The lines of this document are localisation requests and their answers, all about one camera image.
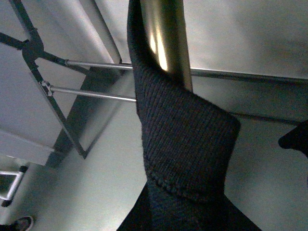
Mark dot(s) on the black t-shirt with logo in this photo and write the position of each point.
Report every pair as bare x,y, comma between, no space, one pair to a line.
187,145

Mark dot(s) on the sneaker shoe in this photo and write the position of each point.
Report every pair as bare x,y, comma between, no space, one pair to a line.
23,224

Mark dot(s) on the white metal frame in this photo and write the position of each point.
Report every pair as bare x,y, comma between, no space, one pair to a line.
9,184

